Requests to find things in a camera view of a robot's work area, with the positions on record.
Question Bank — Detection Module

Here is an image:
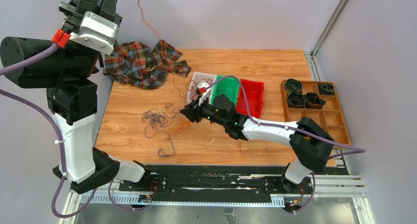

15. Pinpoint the white plastic bin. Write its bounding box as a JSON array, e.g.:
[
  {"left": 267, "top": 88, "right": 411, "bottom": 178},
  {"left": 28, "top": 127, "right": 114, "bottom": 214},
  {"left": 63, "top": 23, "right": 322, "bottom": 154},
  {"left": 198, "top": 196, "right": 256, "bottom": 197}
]
[{"left": 185, "top": 72, "right": 217, "bottom": 103}]

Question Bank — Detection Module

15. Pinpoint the aluminium frame rail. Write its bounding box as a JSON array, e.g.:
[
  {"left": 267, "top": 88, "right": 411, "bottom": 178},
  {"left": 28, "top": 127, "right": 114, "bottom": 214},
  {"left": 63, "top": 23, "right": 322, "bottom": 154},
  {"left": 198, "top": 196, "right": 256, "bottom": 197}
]
[{"left": 70, "top": 171, "right": 369, "bottom": 208}]

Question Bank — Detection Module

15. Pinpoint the orange cable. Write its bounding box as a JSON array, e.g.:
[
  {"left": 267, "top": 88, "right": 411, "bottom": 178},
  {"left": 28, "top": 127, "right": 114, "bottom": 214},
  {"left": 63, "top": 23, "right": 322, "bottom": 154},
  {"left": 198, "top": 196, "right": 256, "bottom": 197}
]
[{"left": 134, "top": 0, "right": 191, "bottom": 135}]

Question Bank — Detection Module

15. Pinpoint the plaid cloth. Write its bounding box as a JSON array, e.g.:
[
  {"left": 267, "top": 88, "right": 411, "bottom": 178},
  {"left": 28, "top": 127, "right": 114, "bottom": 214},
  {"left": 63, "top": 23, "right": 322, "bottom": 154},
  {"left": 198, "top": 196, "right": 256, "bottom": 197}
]
[{"left": 103, "top": 40, "right": 191, "bottom": 90}]

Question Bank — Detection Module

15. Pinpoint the green plastic bin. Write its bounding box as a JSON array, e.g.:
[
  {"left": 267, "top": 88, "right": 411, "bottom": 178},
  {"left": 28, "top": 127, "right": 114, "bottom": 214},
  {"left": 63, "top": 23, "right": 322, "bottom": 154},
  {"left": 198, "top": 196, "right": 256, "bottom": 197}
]
[{"left": 210, "top": 78, "right": 239, "bottom": 105}]

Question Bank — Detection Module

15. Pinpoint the wooden compartment tray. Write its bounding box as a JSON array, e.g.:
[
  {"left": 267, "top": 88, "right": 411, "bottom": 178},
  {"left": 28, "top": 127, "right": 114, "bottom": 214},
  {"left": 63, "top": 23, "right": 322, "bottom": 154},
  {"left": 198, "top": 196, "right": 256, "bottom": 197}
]
[{"left": 281, "top": 79, "right": 351, "bottom": 145}]

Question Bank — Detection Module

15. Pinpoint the right aluminium corner post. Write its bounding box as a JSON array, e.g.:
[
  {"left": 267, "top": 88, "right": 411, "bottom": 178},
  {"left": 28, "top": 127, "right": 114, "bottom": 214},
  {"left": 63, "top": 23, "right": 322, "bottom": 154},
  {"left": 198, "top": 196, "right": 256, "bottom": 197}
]
[{"left": 310, "top": 0, "right": 350, "bottom": 58}]

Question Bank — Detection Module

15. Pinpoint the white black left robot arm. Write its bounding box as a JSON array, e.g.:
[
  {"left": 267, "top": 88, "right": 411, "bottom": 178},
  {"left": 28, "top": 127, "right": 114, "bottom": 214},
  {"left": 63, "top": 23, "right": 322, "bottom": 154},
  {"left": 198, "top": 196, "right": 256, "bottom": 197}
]
[{"left": 0, "top": 0, "right": 151, "bottom": 194}]

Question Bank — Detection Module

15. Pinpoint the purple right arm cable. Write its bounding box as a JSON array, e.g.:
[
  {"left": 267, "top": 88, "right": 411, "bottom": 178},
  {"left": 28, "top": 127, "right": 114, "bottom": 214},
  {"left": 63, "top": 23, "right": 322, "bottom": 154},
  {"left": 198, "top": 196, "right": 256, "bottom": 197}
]
[{"left": 205, "top": 75, "right": 366, "bottom": 214}]

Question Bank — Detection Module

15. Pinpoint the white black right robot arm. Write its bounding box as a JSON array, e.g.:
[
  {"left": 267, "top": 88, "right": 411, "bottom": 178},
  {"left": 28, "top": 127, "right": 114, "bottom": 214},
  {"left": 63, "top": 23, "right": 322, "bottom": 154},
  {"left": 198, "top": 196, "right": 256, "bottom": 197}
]
[{"left": 180, "top": 95, "right": 334, "bottom": 193}]

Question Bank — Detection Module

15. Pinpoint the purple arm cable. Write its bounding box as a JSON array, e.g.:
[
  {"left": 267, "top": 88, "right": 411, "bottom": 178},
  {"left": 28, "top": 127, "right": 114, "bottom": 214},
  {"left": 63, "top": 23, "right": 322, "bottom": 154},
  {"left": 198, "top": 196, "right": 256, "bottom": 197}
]
[
  {"left": 205, "top": 75, "right": 366, "bottom": 214},
  {"left": 0, "top": 43, "right": 98, "bottom": 219}
]

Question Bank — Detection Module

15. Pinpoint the red cable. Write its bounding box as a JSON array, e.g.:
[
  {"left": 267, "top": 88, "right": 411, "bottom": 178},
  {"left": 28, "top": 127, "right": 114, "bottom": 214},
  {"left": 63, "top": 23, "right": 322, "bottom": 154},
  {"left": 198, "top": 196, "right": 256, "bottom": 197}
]
[{"left": 185, "top": 78, "right": 209, "bottom": 101}]

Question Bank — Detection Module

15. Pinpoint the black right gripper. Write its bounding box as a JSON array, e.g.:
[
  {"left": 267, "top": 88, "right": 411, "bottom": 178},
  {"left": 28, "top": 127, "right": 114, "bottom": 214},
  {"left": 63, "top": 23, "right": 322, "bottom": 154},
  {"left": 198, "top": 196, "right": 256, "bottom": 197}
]
[{"left": 180, "top": 96, "right": 227, "bottom": 128}]

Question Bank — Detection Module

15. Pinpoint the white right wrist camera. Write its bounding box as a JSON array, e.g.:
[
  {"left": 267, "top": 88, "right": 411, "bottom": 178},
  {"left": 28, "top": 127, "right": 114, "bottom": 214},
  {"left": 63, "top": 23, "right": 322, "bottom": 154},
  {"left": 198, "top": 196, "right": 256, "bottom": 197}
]
[{"left": 196, "top": 80, "right": 210, "bottom": 106}]

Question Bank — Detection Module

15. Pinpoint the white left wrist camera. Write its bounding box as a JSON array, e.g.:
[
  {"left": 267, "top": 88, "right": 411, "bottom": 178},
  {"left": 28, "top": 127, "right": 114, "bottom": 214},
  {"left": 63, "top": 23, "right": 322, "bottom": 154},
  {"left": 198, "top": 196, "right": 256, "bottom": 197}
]
[{"left": 69, "top": 11, "right": 114, "bottom": 55}]

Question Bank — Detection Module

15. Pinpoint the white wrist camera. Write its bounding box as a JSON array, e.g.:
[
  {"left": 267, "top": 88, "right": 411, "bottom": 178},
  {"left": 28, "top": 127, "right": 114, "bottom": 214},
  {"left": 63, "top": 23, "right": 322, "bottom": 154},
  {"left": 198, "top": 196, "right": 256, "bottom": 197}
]
[
  {"left": 196, "top": 80, "right": 210, "bottom": 106},
  {"left": 69, "top": 11, "right": 114, "bottom": 55}
]

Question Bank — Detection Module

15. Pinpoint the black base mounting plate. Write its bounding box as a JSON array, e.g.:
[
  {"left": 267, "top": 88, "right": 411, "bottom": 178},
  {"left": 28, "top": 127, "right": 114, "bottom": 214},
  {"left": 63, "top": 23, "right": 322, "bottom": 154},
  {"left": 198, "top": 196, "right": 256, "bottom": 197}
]
[{"left": 107, "top": 163, "right": 349, "bottom": 205}]

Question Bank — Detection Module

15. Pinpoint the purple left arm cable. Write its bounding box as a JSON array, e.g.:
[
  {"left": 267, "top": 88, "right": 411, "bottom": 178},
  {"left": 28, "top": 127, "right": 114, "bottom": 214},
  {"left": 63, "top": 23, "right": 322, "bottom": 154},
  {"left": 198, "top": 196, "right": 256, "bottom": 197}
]
[{"left": 0, "top": 43, "right": 98, "bottom": 219}]

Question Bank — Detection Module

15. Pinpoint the red plastic bin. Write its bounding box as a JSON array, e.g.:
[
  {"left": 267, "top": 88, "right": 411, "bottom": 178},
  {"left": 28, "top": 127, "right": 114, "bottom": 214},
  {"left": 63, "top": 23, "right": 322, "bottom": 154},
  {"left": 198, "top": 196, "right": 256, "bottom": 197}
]
[{"left": 236, "top": 79, "right": 265, "bottom": 118}]

